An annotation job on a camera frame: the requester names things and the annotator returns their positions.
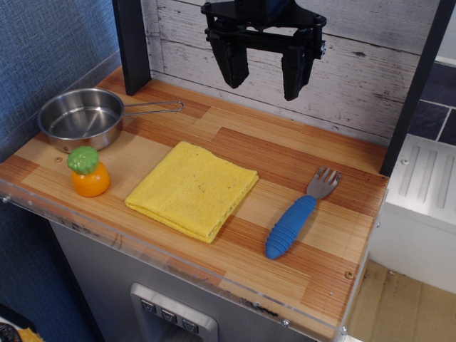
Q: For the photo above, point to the black right frame post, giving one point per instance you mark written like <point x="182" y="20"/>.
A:
<point x="432" y="44"/>

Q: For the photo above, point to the black frame post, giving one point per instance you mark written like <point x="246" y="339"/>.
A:
<point x="132" y="44"/>
<point x="432" y="44"/>

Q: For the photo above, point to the yellow cloth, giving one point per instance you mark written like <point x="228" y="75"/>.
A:
<point x="192" y="191"/>

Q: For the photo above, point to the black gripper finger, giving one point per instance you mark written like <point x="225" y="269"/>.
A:
<point x="230" y="56"/>
<point x="296" y="63"/>

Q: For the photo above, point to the silver toy fridge dispenser panel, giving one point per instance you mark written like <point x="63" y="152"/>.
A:
<point x="162" y="318"/>

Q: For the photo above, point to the black left frame post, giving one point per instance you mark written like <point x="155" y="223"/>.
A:
<point x="132" y="44"/>

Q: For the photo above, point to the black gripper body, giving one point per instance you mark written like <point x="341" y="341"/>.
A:
<point x="267" y="25"/>

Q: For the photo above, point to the orange toy pineapple green top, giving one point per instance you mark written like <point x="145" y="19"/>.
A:
<point x="89" y="175"/>

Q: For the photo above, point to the clear acrylic table edge guard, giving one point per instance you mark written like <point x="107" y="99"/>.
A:
<point x="308" y="290"/>

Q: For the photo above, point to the yellow object bottom left corner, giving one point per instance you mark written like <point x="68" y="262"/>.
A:
<point x="27" y="335"/>

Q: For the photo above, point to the small steel pan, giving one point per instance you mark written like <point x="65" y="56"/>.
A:
<point x="83" y="117"/>

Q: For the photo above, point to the blue handled metal fork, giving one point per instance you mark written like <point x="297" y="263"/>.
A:
<point x="287" y="229"/>

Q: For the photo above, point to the white ribbed plastic box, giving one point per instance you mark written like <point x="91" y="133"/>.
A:
<point x="415" y="233"/>

